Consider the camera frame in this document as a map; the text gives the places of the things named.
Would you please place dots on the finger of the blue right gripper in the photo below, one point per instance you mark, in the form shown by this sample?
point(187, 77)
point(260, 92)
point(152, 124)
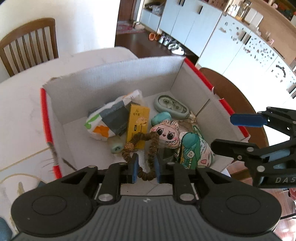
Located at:
point(250, 120)

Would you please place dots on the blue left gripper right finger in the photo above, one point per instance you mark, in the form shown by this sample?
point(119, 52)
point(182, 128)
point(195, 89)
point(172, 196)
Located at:
point(157, 168)

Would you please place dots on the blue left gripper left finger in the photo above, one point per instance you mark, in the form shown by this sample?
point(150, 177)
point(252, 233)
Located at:
point(133, 166)

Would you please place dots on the brown scrunchie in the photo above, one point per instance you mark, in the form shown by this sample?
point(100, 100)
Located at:
point(149, 153)

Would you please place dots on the pink monster plush face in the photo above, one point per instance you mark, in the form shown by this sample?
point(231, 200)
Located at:
point(166, 133)

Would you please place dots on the green cartoon plush pouch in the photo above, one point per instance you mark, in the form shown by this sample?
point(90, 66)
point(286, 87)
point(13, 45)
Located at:
point(194, 150)

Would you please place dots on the yellow rectangular box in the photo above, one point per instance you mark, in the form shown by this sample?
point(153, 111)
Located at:
point(138, 121)

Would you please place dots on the brown wooden chair right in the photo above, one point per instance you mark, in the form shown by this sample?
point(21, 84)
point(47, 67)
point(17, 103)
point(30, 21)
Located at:
point(225, 89)

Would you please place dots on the brown wooden chair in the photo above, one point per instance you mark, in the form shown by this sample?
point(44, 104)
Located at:
point(29, 45)
point(225, 89)

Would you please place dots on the white printed tissue pack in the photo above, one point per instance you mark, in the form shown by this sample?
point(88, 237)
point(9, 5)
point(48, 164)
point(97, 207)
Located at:
point(111, 119)

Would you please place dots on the red cardboard shoe box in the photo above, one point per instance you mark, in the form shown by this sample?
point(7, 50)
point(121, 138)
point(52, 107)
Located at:
point(89, 113)

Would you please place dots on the red patterned doormat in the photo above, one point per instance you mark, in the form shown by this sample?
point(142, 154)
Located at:
point(128, 27)

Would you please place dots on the brown wooden chair far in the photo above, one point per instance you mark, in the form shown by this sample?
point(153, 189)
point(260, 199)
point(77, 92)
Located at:
point(29, 45)

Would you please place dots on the light blue wall cabinet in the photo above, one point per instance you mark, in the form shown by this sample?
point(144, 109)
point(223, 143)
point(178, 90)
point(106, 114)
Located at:
point(261, 44)

